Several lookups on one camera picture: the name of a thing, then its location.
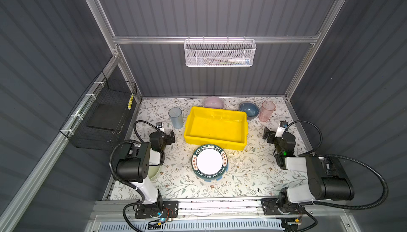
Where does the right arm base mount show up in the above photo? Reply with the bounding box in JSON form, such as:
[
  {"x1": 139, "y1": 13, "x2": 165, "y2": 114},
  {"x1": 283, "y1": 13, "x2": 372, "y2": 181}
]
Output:
[{"x1": 261, "y1": 198, "x2": 303, "y2": 216}]

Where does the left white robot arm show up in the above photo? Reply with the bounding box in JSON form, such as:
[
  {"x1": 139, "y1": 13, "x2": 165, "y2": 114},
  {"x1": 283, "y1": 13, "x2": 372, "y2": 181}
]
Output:
[{"x1": 109, "y1": 120, "x2": 176, "y2": 208}]

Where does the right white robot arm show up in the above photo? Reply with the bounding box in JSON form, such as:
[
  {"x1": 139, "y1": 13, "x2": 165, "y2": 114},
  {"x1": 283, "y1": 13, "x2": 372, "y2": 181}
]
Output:
[{"x1": 262, "y1": 121, "x2": 355, "y2": 212}]

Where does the yellow tag on basket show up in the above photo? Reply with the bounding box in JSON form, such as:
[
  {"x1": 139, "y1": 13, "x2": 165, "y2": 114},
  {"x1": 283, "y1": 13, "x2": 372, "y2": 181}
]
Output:
[{"x1": 127, "y1": 94, "x2": 134, "y2": 110}]

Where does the yellow plastic bin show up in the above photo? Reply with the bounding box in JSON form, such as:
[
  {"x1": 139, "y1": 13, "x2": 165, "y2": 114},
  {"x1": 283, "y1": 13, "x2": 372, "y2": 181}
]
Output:
[{"x1": 183, "y1": 106, "x2": 249, "y2": 151}]

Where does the aluminium front rail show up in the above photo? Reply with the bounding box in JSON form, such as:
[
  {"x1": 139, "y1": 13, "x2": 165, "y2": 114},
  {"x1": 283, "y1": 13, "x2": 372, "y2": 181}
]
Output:
[{"x1": 88, "y1": 196, "x2": 346, "y2": 223}]

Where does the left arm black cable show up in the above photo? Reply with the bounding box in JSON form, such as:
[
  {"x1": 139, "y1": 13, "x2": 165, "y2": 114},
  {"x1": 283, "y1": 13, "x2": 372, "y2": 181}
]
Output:
[{"x1": 109, "y1": 120, "x2": 161, "y2": 232}]

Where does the dark blue bowl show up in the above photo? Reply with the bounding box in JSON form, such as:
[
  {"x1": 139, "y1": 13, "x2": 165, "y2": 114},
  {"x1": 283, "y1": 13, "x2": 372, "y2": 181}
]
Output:
[{"x1": 238, "y1": 102, "x2": 260, "y2": 120}]

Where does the black wire basket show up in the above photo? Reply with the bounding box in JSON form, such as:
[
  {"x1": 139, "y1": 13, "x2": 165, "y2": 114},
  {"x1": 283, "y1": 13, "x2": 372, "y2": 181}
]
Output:
[{"x1": 60, "y1": 74, "x2": 137, "y2": 151}]

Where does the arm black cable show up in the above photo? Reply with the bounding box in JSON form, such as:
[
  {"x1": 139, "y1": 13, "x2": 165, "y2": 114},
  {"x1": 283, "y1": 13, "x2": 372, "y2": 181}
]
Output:
[
  {"x1": 284, "y1": 120, "x2": 389, "y2": 232},
  {"x1": 109, "y1": 120, "x2": 161, "y2": 232}
]

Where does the purple bowl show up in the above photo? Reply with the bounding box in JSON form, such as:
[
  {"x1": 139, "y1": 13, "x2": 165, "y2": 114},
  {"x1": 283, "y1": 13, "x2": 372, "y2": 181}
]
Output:
[{"x1": 203, "y1": 96, "x2": 225, "y2": 109}]

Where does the white wire mesh basket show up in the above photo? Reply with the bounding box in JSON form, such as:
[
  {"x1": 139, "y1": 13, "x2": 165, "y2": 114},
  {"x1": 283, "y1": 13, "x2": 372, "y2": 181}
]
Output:
[{"x1": 183, "y1": 38, "x2": 256, "y2": 68}]

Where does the green rimmed white plate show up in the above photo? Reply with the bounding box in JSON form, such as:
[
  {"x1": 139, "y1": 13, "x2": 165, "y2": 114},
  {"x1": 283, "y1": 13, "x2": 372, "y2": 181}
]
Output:
[{"x1": 191, "y1": 144, "x2": 229, "y2": 182}]

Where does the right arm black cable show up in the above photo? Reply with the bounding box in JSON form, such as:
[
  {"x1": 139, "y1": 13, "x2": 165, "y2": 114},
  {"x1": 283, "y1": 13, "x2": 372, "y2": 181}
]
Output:
[{"x1": 284, "y1": 120, "x2": 389, "y2": 232}]

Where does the light green bowl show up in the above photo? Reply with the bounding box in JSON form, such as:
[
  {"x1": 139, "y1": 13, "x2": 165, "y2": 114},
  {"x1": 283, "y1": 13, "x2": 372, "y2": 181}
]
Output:
[{"x1": 147, "y1": 165, "x2": 162, "y2": 181}]

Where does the white marker in basket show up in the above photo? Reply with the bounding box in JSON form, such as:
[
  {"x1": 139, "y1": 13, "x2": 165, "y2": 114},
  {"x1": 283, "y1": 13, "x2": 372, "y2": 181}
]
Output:
[{"x1": 228, "y1": 58, "x2": 251, "y2": 65}]

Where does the blue plastic cup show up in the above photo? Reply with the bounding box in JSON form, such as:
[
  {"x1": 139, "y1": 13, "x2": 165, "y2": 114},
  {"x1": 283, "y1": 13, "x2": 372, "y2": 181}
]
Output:
[{"x1": 168, "y1": 108, "x2": 183, "y2": 129}]

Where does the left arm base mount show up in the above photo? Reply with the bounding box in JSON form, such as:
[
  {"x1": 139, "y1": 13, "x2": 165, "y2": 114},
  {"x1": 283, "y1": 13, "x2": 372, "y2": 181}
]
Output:
[{"x1": 133, "y1": 201, "x2": 179, "y2": 219}]

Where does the floral table mat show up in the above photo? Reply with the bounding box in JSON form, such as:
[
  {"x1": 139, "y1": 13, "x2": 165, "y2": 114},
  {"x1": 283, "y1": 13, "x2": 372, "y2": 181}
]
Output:
[{"x1": 136, "y1": 97, "x2": 306, "y2": 199}]

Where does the pink plastic cup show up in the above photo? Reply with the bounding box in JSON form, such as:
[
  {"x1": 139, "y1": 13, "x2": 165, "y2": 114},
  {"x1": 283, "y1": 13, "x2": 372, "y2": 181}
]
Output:
[{"x1": 258, "y1": 101, "x2": 276, "y2": 122}]

